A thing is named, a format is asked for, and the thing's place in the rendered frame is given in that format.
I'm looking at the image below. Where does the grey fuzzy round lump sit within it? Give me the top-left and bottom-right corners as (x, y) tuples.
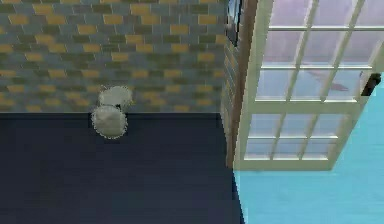
(90, 85), (134, 140)

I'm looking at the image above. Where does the cream glass panel door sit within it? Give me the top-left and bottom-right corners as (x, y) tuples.
(232, 0), (384, 172)

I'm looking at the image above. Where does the brown wooden door frame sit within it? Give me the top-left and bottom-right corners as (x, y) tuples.
(225, 0), (260, 169)

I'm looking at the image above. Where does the dark framed wall picture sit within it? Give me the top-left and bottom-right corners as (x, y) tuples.
(225, 0), (244, 48)

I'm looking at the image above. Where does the black door handle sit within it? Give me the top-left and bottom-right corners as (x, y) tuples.
(360, 72), (382, 97)

